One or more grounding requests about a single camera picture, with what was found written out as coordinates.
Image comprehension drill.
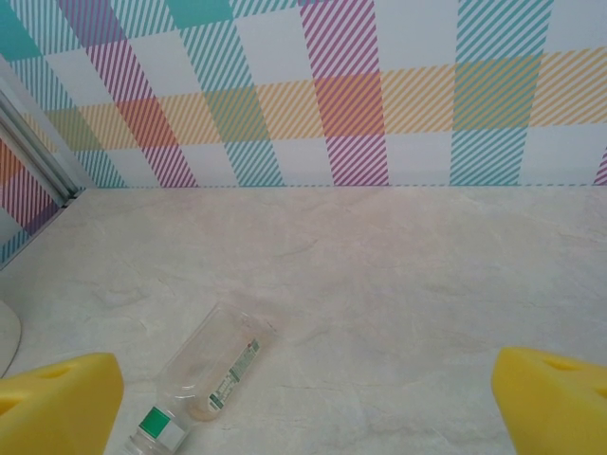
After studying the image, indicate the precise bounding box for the aluminium frame post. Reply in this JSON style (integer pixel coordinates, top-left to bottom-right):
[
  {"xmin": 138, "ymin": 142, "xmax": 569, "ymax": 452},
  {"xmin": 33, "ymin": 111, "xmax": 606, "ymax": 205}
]
[{"xmin": 0, "ymin": 75, "xmax": 89, "ymax": 209}]

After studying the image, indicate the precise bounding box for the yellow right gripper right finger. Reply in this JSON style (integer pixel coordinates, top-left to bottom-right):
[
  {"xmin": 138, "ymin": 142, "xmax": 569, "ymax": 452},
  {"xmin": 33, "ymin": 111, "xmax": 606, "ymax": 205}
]
[{"xmin": 490, "ymin": 345, "xmax": 607, "ymax": 455}]

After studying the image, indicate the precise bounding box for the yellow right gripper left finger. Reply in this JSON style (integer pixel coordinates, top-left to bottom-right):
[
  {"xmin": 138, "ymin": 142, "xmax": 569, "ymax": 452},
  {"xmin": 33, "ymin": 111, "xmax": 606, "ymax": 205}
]
[{"xmin": 0, "ymin": 351, "xmax": 125, "ymax": 455}]

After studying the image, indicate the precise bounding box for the clear bottle green neckband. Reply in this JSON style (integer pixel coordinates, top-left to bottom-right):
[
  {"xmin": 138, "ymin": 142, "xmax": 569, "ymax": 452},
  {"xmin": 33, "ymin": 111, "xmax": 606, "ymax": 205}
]
[{"xmin": 123, "ymin": 301, "xmax": 277, "ymax": 455}]

